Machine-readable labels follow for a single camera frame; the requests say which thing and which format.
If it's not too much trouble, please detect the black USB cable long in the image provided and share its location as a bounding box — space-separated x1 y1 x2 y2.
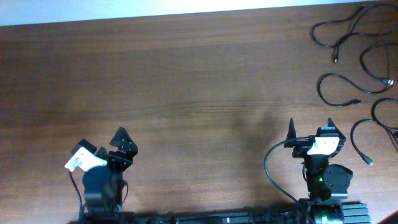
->
349 98 397 166

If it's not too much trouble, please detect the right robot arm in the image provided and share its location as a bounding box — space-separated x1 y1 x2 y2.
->
284 119 353 223

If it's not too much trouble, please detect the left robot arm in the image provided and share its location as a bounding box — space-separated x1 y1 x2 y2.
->
78 127 138 224

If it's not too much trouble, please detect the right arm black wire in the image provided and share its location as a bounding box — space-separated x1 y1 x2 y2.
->
264 137 312 224

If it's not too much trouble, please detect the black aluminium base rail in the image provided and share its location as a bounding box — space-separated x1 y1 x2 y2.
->
70 202 371 224

